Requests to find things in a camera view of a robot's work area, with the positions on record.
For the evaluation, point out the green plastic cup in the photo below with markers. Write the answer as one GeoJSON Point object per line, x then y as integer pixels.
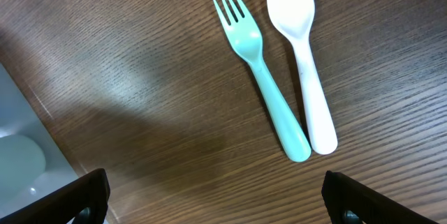
{"type": "Point", "coordinates": [22, 161]}

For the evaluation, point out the pink plastic spoon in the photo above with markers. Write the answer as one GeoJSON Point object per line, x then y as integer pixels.
{"type": "Point", "coordinates": [293, 19]}

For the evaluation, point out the green plastic fork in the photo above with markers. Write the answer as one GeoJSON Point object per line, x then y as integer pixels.
{"type": "Point", "coordinates": [246, 40]}

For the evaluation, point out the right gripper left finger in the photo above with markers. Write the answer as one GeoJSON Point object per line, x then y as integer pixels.
{"type": "Point", "coordinates": [84, 200]}

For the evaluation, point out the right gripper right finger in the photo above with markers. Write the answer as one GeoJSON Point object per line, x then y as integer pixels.
{"type": "Point", "coordinates": [348, 201]}

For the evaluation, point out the clear plastic container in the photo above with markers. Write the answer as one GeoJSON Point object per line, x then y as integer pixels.
{"type": "Point", "coordinates": [37, 183]}

